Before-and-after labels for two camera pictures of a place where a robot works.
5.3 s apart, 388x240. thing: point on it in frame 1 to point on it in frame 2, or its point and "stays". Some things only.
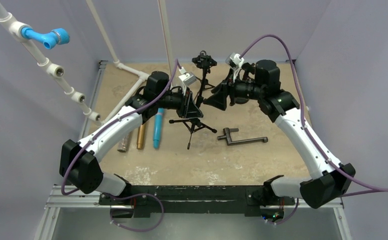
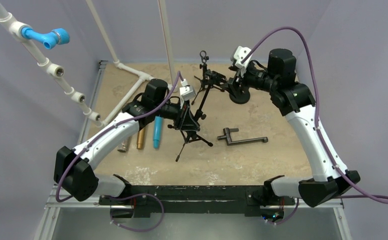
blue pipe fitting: [59, 36] stays
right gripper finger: [218, 100] to [236, 90]
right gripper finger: [224, 88] to [239, 77]
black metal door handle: [226, 136] stays
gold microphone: [140, 136] stays
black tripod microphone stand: [204, 82] stays
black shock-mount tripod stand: [205, 61] to [186, 129]
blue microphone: [158, 128] stays
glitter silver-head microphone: [124, 143] stays
